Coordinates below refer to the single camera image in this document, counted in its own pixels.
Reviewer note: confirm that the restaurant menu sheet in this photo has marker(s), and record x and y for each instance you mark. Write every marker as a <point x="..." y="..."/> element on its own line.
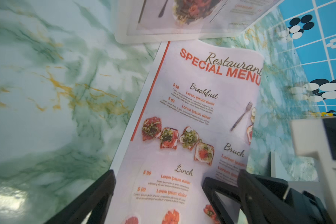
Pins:
<point x="189" y="17"/>
<point x="194" y="119"/>

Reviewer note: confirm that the white narrow rack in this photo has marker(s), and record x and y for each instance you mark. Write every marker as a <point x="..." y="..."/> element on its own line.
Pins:
<point x="123" y="15"/>
<point x="277" y="169"/>

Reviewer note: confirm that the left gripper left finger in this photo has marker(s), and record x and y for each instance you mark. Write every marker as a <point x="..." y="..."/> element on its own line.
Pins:
<point x="93" y="203"/>

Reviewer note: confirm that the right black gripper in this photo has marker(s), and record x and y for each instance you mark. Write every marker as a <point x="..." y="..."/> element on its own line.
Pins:
<point x="225" y="200"/>

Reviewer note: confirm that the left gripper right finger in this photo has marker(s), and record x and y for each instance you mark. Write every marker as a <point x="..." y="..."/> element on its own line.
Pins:
<point x="261" y="206"/>

